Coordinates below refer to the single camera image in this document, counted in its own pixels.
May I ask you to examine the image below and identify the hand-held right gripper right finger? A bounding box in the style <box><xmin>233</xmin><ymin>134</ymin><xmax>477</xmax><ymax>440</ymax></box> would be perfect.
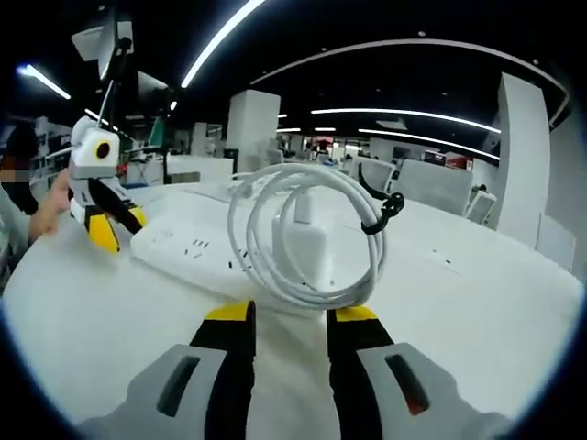
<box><xmin>326</xmin><ymin>304</ymin><xmax>505</xmax><ymax>440</ymax></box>

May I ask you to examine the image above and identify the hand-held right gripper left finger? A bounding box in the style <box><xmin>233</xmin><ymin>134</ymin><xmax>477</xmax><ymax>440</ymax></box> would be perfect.
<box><xmin>75</xmin><ymin>300</ymin><xmax>258</xmax><ymax>440</ymax></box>

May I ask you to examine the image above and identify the white power strip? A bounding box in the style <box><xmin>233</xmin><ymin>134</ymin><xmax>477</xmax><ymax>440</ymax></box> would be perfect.
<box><xmin>129</xmin><ymin>214</ymin><xmax>343</xmax><ymax>306</ymax></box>

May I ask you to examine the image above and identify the white charger with cable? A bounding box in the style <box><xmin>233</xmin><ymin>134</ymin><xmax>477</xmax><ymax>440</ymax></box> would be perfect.
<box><xmin>227</xmin><ymin>162</ymin><xmax>389</xmax><ymax>309</ymax></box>

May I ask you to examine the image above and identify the white desk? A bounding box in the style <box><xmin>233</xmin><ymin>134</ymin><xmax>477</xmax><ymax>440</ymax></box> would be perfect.
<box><xmin>2</xmin><ymin>181</ymin><xmax>586</xmax><ymax>440</ymax></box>

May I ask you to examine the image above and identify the ceiling light strip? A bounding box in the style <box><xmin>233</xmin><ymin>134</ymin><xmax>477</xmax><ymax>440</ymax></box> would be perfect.
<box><xmin>181</xmin><ymin>0</ymin><xmax>267</xmax><ymax>88</ymax></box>

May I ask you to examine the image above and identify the person's left hand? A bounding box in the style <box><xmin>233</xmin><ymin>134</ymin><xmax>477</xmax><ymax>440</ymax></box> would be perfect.
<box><xmin>28</xmin><ymin>170</ymin><xmax>74</xmax><ymax>240</ymax></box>

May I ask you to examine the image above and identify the black cable tie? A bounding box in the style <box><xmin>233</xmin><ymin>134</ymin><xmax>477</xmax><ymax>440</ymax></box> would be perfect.
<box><xmin>359</xmin><ymin>160</ymin><xmax>405</xmax><ymax>234</ymax></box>

